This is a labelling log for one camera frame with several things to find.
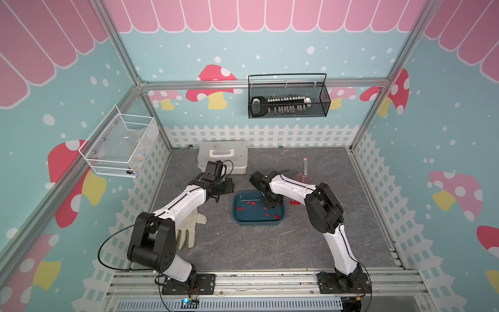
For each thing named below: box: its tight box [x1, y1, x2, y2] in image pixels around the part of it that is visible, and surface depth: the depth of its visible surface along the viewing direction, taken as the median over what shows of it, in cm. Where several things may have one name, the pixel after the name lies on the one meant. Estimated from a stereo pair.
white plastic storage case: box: [196, 141, 249, 175], surface depth 105 cm
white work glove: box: [176, 207, 208, 251], surface depth 89 cm
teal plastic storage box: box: [232, 189, 286, 227], surface depth 94 cm
